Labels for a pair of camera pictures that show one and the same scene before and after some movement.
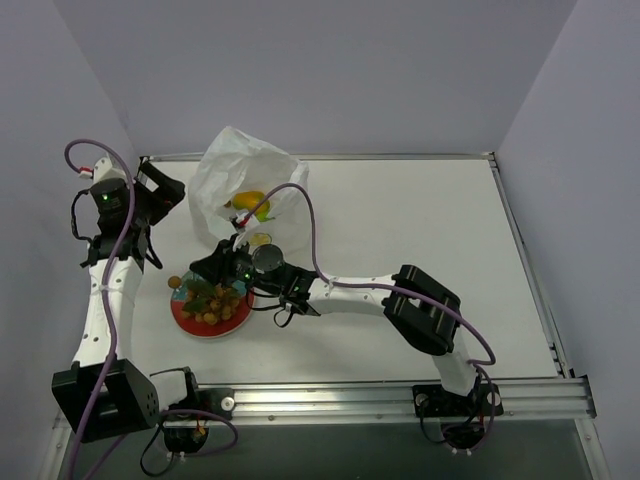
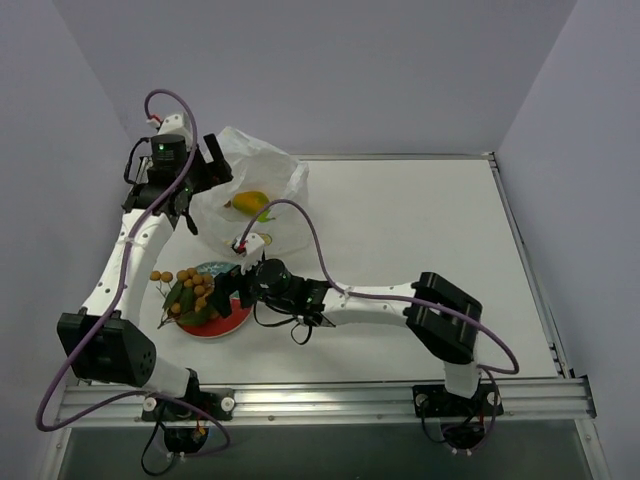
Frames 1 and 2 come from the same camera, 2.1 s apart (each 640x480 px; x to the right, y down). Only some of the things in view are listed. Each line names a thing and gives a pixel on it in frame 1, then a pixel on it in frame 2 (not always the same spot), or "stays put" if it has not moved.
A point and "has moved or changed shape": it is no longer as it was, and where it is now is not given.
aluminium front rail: x=568 y=401 stays put
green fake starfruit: x=262 y=212 stays put
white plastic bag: x=235 y=162 stays put
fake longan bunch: x=207 y=302 has moved or changed shape
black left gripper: x=157 y=181 to x=201 y=176
